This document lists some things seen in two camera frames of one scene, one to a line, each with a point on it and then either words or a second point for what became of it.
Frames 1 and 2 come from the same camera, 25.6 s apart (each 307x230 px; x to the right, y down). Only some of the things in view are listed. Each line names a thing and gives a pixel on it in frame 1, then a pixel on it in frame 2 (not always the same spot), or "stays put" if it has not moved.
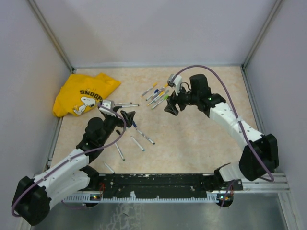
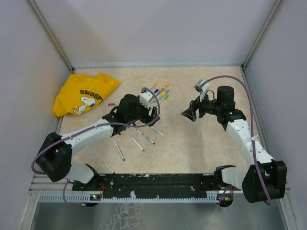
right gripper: x=171 y=107 → x=190 y=112
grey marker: x=141 y=133 stays put
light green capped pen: x=166 y=97 stays put
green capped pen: x=118 y=148 stays put
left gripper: x=128 y=116 → x=148 y=118
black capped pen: x=109 y=168 stays put
